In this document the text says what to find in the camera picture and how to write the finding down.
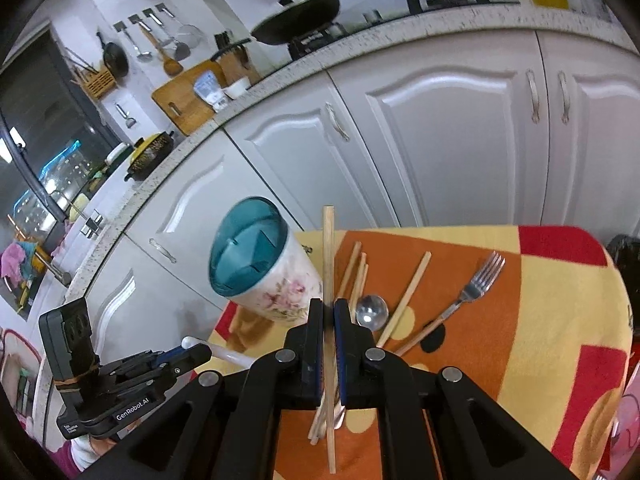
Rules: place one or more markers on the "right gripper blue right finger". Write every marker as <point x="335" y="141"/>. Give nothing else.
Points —
<point x="347" y="353"/>

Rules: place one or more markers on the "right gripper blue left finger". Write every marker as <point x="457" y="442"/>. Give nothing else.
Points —
<point x="312" y="356"/>

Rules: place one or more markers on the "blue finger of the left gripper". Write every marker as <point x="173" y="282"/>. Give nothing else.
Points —
<point x="183" y="357"/>

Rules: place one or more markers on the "wooden chopstick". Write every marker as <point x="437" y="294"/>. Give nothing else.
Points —
<point x="353" y="258"/>
<point x="362" y="259"/>
<point x="319" y="423"/>
<point x="396" y="316"/>
<point x="328" y="214"/>

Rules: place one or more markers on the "white ceramic soup spoon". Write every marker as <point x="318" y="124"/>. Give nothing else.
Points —
<point x="230" y="356"/>

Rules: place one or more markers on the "metal spoon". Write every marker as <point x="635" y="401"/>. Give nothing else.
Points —
<point x="371" y="313"/>

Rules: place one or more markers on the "teal-lidded floral utensil holder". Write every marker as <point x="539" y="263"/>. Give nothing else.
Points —
<point x="257" y="263"/>

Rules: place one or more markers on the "yellow-lidded black casserole pot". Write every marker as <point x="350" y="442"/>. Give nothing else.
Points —
<point x="147" y="155"/>

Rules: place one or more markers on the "hanging metal peeler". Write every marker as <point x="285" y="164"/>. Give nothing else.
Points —
<point x="129" y="120"/>

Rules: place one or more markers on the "wooden cutting board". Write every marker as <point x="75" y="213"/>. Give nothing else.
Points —
<point x="179" y="102"/>

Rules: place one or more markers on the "small white bowl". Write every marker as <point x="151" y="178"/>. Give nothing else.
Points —
<point x="238" y="88"/>

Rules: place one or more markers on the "white plastic pouch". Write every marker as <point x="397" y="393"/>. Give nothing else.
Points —
<point x="208" y="89"/>

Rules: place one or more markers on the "wooden chopstick rack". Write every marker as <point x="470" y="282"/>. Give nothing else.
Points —
<point x="95" y="84"/>

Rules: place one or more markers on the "wooden spatula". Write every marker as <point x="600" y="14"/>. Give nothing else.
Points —
<point x="171" y="67"/>

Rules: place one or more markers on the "hanging metal ladle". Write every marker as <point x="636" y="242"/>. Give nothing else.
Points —
<point x="142" y="56"/>

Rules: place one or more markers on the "wooden knife block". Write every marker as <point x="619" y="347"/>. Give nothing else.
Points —
<point x="234" y="60"/>

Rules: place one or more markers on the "black hanging frying pan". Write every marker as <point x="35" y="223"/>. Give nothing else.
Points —
<point x="114" y="57"/>

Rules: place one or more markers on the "black wok with lid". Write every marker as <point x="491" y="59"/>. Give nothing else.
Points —
<point x="296" y="21"/>

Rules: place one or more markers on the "black gas stove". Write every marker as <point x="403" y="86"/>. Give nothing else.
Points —
<point x="349" y="21"/>

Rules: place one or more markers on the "silver cabinet door handle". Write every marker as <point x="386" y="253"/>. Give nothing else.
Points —
<point x="162" y="250"/>
<point x="534" y="95"/>
<point x="330" y="110"/>
<point x="565" y="95"/>

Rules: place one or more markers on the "wooden-handled metal fork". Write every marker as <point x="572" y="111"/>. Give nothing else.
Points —
<point x="478" y="286"/>

